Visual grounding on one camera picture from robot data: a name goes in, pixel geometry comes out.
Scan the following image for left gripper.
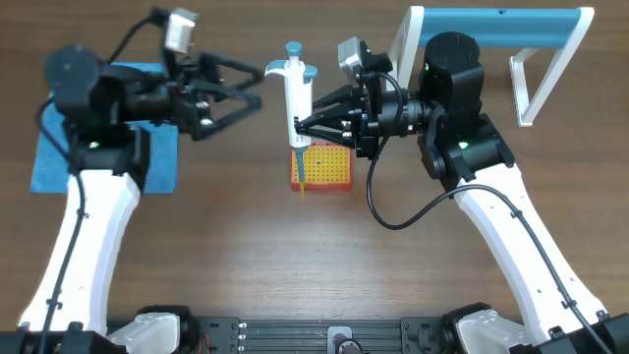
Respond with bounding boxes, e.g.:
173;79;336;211
163;51;265;143

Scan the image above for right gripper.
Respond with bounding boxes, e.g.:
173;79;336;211
293;39;394;159

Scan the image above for white pipette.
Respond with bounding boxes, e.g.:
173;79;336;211
263;40;319;202

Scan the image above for red and yellow tip box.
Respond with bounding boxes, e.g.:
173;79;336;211
289;141;354;194

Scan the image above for blue cloth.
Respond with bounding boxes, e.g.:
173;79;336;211
29;61;181;195

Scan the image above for white and blue stand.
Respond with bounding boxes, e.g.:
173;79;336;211
387;5;596;128

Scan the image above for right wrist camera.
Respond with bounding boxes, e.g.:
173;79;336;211
336;36;365;85

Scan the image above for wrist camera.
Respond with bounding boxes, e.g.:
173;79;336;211
336;36;365;85
163;7;200;55

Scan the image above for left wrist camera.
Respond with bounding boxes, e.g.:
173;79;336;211
163;7;200;55

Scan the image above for black cable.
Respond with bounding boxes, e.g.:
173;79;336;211
366;71;600;354
33;7;171;354

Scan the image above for mounting rail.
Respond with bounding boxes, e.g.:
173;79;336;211
105;317;542;354

